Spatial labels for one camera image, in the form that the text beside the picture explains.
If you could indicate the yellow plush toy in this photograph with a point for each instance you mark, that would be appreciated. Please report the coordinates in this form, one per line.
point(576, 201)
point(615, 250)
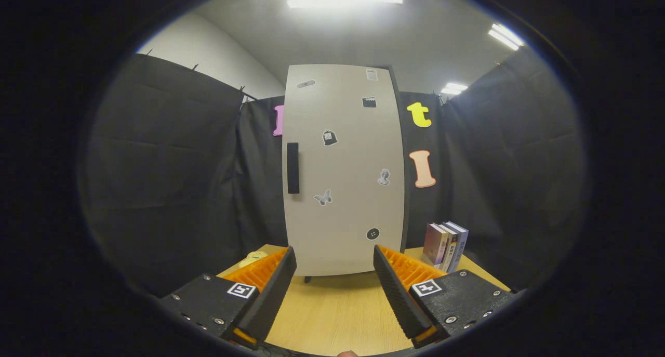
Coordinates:
point(254, 257)

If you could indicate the beige cabinet door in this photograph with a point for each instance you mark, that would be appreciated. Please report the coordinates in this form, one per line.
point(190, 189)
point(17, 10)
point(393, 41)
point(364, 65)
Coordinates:
point(348, 154)

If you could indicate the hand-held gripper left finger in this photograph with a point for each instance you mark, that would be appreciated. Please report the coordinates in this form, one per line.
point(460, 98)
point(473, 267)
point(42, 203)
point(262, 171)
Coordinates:
point(270, 300)

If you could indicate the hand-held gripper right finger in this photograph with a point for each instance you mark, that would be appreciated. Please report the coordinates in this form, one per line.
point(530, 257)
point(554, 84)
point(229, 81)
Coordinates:
point(401, 300)

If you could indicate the dark grey cabinet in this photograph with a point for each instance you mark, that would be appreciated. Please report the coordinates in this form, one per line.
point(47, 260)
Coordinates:
point(307, 279)

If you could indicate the long ceiling light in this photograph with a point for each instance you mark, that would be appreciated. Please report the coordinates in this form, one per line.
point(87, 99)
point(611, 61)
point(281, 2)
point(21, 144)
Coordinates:
point(505, 36)

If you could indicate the blue-grey book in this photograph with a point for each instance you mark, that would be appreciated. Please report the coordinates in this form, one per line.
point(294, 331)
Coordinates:
point(462, 245)

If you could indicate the small ceiling light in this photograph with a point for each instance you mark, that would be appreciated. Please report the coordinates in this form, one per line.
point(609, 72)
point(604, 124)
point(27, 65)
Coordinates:
point(454, 88)

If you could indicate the black backdrop cloth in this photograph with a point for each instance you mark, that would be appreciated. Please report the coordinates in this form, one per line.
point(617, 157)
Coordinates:
point(166, 170)

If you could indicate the dark book with yellow spine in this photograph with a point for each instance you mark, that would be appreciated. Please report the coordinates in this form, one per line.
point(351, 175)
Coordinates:
point(452, 248)

